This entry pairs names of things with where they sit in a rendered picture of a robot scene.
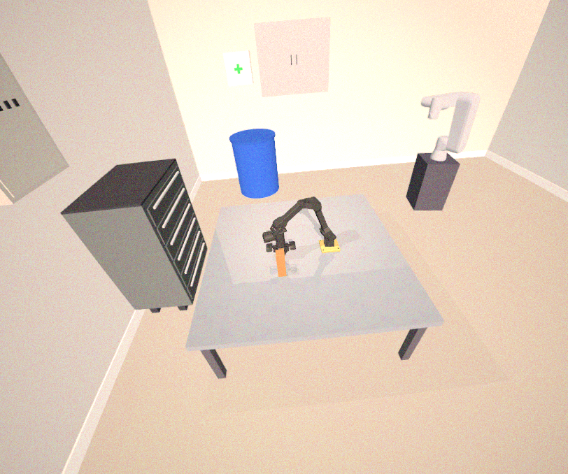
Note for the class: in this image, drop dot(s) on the wooden post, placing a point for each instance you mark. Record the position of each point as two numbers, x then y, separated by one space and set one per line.
280 260

